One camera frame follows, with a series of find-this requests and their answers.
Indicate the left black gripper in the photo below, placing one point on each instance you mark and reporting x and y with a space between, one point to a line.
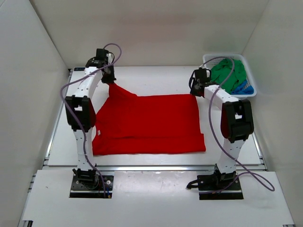
110 80

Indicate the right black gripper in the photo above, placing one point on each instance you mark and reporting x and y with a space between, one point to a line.
192 91

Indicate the red t shirt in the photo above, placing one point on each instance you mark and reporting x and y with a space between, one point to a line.
131 124

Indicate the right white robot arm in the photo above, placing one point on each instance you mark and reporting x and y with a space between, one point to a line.
236 120

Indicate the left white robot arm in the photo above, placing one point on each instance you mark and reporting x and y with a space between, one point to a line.
81 116

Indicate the white plastic basket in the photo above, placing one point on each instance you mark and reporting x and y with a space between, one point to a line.
212 59

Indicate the green t shirt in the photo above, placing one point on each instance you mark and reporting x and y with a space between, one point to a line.
221 71

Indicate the dark label sticker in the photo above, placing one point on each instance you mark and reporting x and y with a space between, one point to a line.
79 69

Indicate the blue t shirt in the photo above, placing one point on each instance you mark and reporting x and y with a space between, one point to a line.
243 89

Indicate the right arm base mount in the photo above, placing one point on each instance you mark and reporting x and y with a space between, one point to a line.
217 186

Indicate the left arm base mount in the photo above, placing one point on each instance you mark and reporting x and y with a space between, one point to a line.
88 184

